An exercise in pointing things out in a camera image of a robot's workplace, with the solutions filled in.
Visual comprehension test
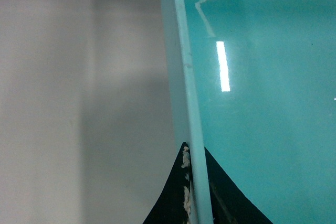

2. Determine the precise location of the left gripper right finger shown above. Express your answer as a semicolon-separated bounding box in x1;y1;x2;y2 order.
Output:
205;149;271;224

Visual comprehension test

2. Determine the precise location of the teal plastic bin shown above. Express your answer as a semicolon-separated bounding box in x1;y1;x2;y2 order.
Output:
161;0;335;223

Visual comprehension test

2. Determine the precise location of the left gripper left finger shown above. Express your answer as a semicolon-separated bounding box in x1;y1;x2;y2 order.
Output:
143;142;192;224

